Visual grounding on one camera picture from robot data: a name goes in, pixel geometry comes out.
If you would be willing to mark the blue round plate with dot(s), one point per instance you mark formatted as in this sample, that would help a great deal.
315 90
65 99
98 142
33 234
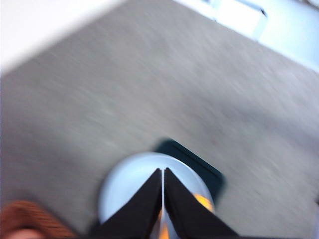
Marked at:
124 181

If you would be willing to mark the black rectangular tray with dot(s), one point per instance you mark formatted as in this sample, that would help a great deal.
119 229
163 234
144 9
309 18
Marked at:
199 161

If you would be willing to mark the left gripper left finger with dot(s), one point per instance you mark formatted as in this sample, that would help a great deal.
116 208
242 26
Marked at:
139 211

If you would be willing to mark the orange-yellow corn cob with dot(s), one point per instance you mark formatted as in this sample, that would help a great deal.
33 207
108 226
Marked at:
204 201

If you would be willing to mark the brown wicker basket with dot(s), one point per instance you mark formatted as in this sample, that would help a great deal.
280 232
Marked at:
30 216

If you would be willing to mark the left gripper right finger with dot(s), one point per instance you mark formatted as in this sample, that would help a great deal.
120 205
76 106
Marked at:
189 214

